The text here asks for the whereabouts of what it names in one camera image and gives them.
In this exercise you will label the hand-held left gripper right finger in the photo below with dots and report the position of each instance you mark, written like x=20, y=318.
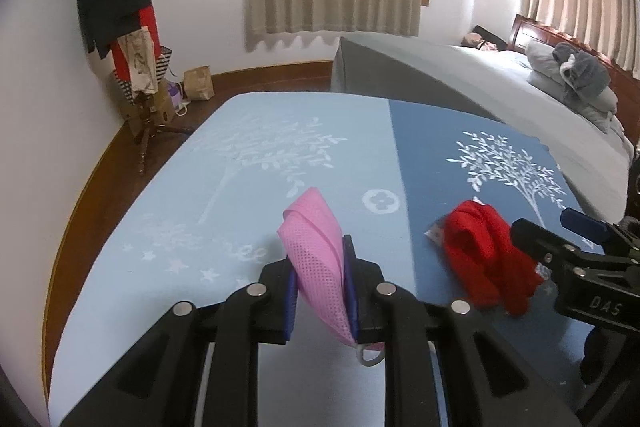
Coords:
x=353, y=292

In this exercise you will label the striped bag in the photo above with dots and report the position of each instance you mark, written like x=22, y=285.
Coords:
x=165, y=62

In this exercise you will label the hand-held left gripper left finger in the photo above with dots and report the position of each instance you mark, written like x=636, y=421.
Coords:
x=291, y=302

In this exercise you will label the wooden headboard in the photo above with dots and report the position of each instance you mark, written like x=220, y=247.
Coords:
x=525, y=29

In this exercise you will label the red cloth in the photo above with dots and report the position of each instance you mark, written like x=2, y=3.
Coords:
x=480, y=252

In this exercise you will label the red garment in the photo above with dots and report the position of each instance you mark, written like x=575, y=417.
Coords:
x=149, y=19

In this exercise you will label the brown pouch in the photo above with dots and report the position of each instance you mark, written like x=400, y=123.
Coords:
x=472, y=42

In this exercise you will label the grey bundled clothing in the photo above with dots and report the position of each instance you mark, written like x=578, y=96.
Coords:
x=582, y=69

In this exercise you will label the black bag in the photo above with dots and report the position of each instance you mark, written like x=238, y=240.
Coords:
x=490, y=34

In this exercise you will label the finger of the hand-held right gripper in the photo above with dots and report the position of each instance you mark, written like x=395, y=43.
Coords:
x=582, y=222
x=537, y=239

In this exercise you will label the blue tree-print tablecloth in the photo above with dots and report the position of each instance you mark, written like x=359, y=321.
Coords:
x=300, y=167

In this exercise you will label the cream tote bag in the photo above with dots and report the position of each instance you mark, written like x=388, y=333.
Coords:
x=140, y=62

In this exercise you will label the grey pillow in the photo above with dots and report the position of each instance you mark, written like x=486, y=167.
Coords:
x=540, y=57
x=600, y=114

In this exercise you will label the cardboard box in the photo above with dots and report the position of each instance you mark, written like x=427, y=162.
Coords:
x=162, y=104

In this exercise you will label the wooden coat rack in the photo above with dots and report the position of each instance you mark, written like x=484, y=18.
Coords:
x=145, y=127

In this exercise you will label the purple container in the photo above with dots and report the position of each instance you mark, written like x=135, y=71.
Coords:
x=176, y=93

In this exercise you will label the brown paper bag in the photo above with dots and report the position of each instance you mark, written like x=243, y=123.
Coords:
x=199, y=83

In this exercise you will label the bed with grey sheet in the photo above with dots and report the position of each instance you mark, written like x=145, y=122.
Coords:
x=450, y=77

